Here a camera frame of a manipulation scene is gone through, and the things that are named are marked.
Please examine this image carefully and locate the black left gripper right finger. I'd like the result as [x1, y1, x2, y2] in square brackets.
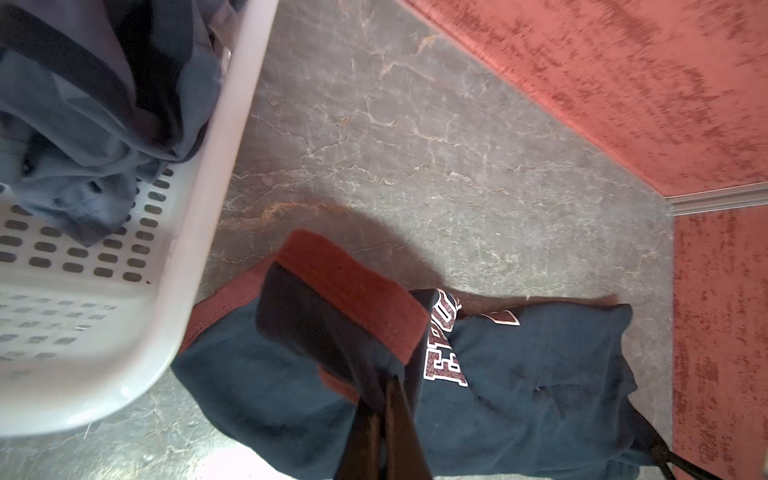
[383, 377, 432, 480]

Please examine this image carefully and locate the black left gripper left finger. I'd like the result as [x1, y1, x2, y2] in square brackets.
[334, 402, 381, 480]

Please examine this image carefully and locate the navy tank top red trim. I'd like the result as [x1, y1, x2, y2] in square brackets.
[170, 229, 655, 480]

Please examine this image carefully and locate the grey-blue tank top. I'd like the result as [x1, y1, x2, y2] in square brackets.
[1, 1, 242, 246]

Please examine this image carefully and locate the white plastic laundry basket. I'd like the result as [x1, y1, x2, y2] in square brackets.
[1, 1, 277, 437]

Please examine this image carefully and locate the aluminium corner post right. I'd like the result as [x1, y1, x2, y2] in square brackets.
[666, 182, 768, 216]

